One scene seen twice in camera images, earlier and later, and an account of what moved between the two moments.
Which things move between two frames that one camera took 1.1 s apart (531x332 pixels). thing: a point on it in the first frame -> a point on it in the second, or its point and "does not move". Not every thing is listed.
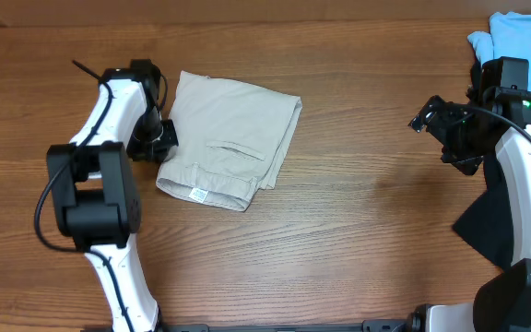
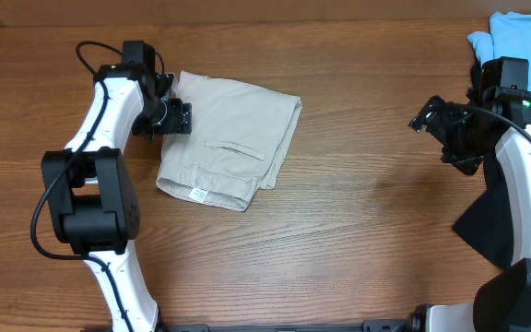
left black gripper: (139, 150) -> (180, 119)
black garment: (480, 224) does not move
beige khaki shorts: (230, 137) does not move
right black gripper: (470, 160) does not move
